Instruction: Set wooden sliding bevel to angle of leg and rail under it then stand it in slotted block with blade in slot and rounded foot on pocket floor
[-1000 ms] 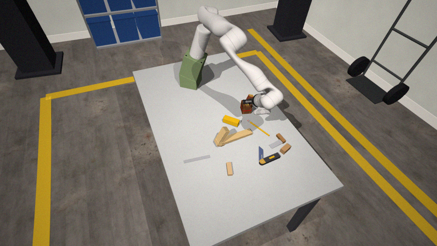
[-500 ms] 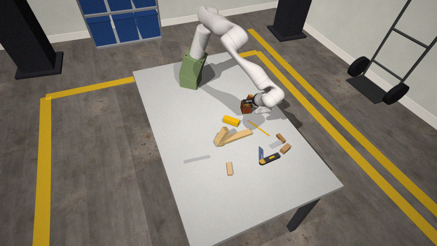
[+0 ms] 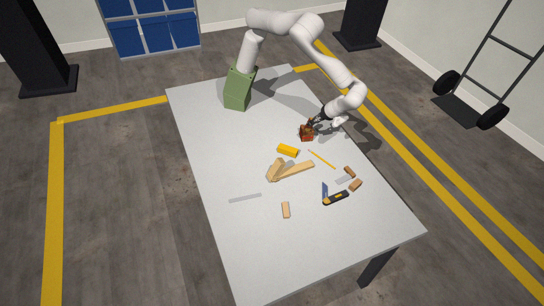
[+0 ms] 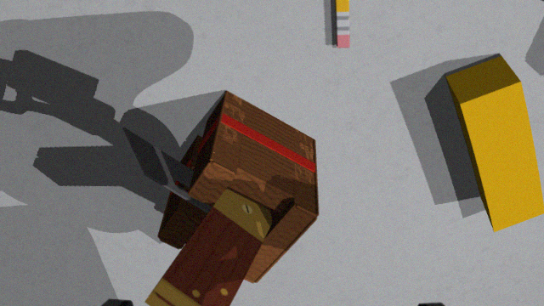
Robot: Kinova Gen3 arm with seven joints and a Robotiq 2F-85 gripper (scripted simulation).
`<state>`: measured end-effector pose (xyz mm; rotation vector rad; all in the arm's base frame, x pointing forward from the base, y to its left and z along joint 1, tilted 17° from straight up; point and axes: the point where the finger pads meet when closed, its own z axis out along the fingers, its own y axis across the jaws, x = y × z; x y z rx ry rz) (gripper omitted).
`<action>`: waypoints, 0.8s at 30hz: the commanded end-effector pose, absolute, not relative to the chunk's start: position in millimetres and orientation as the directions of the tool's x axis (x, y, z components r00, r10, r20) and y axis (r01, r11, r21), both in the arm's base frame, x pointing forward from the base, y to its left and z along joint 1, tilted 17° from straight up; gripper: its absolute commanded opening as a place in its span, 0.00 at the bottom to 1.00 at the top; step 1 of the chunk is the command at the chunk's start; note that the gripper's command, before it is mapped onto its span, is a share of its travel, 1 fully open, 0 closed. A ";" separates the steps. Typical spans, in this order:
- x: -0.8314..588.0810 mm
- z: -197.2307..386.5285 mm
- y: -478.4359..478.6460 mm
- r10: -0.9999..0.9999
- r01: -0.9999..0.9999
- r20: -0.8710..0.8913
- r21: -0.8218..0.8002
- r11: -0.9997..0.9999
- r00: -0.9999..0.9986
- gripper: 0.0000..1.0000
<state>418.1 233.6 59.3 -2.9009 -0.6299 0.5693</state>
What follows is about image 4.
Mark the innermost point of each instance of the brown wooden block with red band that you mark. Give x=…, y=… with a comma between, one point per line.
x=246, y=150

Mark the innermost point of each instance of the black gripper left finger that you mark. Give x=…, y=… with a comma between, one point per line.
x=117, y=302

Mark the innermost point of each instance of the yellow rectangular block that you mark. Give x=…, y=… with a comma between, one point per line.
x=490, y=105

